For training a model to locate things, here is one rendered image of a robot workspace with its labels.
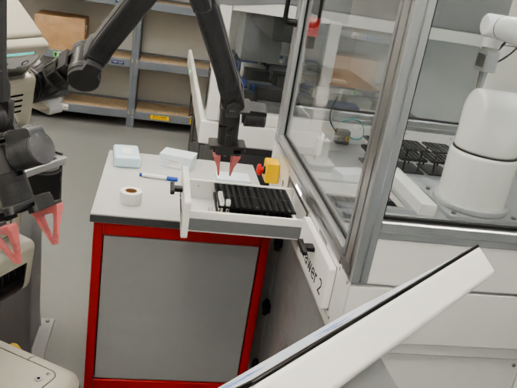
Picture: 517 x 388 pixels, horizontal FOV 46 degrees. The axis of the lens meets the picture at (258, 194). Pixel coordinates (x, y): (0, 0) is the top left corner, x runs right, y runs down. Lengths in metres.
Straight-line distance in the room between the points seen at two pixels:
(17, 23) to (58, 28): 4.07
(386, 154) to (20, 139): 0.67
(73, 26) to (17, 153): 4.41
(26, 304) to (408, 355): 1.48
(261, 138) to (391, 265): 1.36
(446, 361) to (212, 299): 0.85
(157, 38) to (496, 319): 4.80
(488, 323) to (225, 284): 0.90
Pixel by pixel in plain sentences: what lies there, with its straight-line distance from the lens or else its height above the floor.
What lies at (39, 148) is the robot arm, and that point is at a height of 1.20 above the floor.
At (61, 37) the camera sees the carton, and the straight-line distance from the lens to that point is 5.50.
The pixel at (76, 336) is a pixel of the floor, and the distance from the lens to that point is 2.68.
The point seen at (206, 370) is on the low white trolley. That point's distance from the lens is 2.23.
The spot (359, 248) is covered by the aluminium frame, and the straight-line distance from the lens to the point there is 1.28.
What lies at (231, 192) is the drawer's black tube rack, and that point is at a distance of 1.80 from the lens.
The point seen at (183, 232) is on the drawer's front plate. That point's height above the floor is 0.84.
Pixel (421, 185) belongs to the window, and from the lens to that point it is 1.28.
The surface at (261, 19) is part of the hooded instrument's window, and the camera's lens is 2.49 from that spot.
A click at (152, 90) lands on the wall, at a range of 5.94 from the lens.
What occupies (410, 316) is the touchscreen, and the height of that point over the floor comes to 1.18.
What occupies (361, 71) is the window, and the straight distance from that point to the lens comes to 1.43.
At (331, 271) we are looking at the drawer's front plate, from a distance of 1.39.
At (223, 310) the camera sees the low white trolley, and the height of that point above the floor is 0.44.
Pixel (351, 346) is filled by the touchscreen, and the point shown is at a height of 1.19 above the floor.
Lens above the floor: 1.54
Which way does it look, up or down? 21 degrees down
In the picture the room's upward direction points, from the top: 9 degrees clockwise
